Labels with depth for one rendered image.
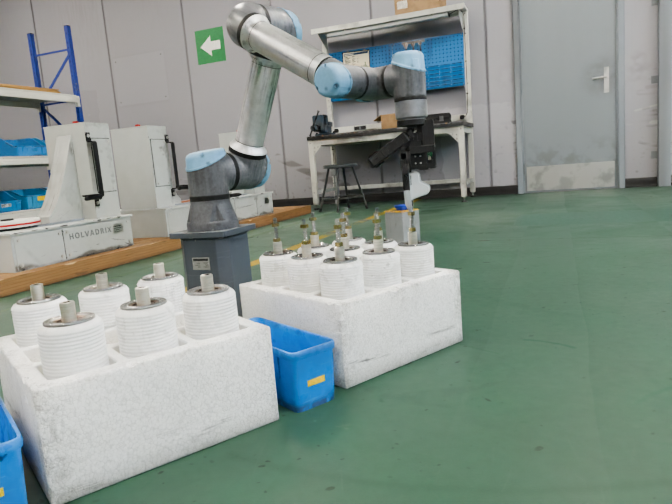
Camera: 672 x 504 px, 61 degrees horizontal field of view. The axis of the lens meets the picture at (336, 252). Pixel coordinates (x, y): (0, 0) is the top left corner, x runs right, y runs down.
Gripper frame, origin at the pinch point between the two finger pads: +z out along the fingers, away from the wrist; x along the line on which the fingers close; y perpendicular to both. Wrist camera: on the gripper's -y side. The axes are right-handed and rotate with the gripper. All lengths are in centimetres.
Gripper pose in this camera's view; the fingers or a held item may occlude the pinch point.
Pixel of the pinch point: (408, 205)
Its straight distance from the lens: 139.7
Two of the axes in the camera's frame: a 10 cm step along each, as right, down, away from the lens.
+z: 0.8, 9.9, 1.5
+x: 2.0, -1.6, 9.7
